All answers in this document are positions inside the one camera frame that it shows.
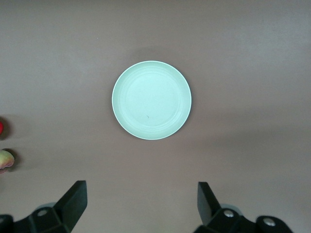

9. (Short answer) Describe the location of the brown table mat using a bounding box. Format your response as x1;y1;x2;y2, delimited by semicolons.
0;0;311;233

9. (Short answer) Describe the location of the yellow pink peach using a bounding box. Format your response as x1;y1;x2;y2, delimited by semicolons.
0;149;15;174

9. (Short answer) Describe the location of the pale green round plate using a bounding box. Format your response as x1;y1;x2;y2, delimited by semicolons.
111;60;192;141

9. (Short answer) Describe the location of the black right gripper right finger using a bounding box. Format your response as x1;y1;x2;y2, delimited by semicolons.
197;181;292;233

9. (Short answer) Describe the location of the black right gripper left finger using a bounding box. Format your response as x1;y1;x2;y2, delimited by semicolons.
0;180;87;233

